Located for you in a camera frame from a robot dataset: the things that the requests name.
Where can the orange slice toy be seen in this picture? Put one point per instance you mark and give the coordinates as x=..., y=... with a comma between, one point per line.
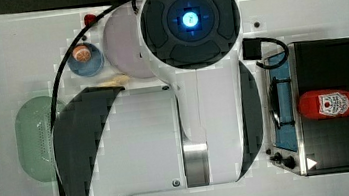
x=81, y=53

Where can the black camera with cable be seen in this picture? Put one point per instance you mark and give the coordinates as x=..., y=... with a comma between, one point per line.
x=251, y=49

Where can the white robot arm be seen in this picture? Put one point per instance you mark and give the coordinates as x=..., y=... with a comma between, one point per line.
x=194, y=47

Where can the small red toy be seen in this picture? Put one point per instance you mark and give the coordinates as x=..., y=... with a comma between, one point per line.
x=89, y=18

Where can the lilac oval plate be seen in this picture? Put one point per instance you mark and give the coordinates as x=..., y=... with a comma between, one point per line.
x=121, y=43

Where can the red plush ketchup bottle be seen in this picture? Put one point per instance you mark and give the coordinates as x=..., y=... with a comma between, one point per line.
x=324, y=104

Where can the yellow plush banana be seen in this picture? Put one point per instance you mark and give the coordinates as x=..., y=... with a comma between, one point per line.
x=118, y=81

